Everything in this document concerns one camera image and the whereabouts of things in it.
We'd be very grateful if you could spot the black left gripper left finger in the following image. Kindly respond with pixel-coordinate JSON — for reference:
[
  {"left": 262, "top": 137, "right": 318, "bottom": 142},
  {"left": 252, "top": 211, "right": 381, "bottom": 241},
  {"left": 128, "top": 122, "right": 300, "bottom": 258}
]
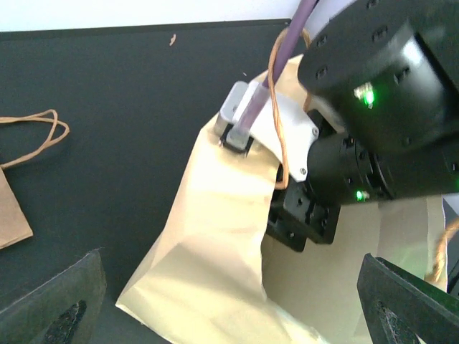
[{"left": 1, "top": 249, "right": 107, "bottom": 343}]

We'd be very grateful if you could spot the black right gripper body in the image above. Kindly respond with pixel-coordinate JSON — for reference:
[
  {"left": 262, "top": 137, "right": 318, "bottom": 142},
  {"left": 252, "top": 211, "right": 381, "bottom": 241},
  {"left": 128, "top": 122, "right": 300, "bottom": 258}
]
[{"left": 266, "top": 118, "right": 458, "bottom": 252}]

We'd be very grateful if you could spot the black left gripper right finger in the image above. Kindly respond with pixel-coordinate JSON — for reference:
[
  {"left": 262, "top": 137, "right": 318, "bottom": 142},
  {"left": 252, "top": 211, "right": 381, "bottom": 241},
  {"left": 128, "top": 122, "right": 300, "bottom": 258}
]
[{"left": 357, "top": 254, "right": 459, "bottom": 344}]

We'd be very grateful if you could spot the cream paper bag with handles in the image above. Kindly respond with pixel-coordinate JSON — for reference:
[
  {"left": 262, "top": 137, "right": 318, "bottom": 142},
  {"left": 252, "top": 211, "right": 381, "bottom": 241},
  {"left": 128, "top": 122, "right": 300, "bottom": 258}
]
[{"left": 116, "top": 54, "right": 457, "bottom": 343}]

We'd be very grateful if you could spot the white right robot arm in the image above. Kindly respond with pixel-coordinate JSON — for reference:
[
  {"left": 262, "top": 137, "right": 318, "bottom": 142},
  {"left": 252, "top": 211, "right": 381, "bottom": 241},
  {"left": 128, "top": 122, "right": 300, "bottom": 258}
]
[{"left": 267, "top": 1, "right": 458, "bottom": 252}]

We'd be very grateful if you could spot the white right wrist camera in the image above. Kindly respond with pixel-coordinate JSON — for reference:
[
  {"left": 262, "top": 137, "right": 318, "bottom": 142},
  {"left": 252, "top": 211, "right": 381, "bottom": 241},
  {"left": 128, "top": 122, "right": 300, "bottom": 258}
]
[{"left": 214, "top": 80, "right": 319, "bottom": 182}]

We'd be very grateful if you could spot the brown paper bag with handles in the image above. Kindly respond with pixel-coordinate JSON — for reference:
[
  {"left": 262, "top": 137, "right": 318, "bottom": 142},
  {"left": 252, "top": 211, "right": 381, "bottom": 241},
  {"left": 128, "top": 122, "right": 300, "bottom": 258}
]
[{"left": 0, "top": 109, "right": 71, "bottom": 251}]

